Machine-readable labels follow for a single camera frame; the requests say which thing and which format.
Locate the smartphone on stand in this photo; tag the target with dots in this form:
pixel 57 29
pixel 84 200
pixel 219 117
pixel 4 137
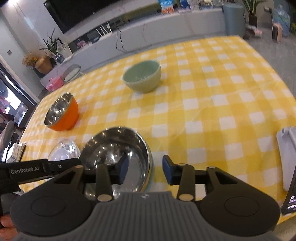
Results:
pixel 289 205

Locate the yellow white checkered tablecloth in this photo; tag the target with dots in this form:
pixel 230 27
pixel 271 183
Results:
pixel 219 103

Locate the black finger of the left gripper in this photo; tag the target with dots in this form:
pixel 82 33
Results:
pixel 14 174

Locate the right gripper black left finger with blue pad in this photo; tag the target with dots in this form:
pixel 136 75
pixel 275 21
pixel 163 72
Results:
pixel 108 175

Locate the green plant blue vase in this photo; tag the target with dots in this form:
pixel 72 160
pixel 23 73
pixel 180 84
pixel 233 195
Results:
pixel 52 46

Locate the person's hand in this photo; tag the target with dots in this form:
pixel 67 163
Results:
pixel 8 231

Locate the blue snack bag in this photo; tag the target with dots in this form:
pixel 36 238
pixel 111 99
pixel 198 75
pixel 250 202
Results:
pixel 167 6

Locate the green ceramic bowl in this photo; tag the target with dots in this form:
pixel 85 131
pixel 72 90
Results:
pixel 144 76

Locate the pink space heater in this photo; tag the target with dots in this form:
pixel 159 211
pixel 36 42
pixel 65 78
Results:
pixel 276 32

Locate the grey phone stand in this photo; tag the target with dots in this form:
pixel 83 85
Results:
pixel 286 144

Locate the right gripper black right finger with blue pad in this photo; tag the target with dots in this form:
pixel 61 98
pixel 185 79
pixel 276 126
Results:
pixel 182 175

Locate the blue water jug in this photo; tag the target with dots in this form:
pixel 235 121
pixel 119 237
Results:
pixel 280 16

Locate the orange steel bowl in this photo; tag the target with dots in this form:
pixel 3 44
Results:
pixel 63 113

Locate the blue grey trash bin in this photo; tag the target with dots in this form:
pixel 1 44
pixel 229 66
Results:
pixel 234 19

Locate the pink storage box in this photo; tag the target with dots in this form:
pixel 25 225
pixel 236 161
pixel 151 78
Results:
pixel 54 84

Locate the white wifi router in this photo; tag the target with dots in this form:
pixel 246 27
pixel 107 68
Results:
pixel 104 30

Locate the blue steel bowl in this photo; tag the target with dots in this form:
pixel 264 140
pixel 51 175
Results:
pixel 108 146

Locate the potted green plant right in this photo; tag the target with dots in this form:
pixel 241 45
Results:
pixel 251 7

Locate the brown vase dried flowers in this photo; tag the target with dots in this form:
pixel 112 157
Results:
pixel 40 65

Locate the clear glass floral plate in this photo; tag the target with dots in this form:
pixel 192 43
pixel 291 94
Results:
pixel 65 149

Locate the grey tv console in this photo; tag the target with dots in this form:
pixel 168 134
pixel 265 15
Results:
pixel 144 34

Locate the black wall television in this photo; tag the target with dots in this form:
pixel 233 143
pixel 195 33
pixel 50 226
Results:
pixel 68 13

